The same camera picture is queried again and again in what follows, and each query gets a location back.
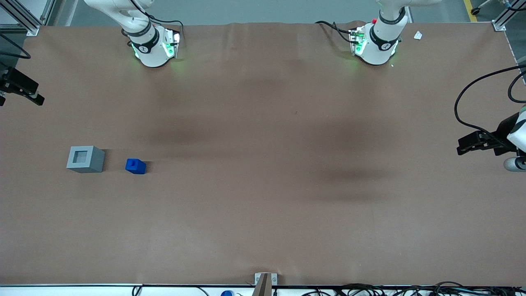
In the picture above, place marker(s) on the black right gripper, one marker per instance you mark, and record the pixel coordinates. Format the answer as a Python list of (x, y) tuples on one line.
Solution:
[(12, 79)]

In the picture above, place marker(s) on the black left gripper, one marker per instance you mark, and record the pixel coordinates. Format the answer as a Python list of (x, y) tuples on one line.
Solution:
[(502, 133)]

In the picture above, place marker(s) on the blue plastic part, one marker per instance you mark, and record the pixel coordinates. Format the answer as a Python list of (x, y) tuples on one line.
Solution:
[(135, 166)]

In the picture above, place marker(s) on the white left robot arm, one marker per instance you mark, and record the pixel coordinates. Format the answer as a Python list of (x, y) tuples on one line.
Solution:
[(378, 49)]

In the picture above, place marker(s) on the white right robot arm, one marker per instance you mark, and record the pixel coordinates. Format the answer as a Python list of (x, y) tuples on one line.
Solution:
[(152, 53)]

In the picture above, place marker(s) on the gray square base block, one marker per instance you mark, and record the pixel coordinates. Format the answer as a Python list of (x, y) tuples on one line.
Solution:
[(92, 162)]

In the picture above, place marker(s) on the small white paper tag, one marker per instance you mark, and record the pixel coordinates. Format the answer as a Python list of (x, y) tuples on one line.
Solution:
[(418, 35)]

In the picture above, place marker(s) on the black caster wheel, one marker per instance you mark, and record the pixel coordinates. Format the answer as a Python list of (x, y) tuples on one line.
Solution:
[(475, 11)]

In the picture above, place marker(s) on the brown table cover sheet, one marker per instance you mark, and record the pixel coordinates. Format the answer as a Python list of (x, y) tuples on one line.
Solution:
[(263, 164)]

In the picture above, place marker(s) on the blue round cap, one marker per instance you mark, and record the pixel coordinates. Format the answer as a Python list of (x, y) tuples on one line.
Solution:
[(227, 293)]

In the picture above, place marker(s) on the aluminium frame post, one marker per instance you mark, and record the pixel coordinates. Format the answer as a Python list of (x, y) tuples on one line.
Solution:
[(33, 30), (499, 25)]

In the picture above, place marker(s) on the metal mounting bracket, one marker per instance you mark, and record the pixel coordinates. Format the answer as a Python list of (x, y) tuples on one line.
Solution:
[(274, 279)]

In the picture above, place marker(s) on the brown camera mount bar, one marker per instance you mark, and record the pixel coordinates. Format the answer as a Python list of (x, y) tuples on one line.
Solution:
[(263, 287)]

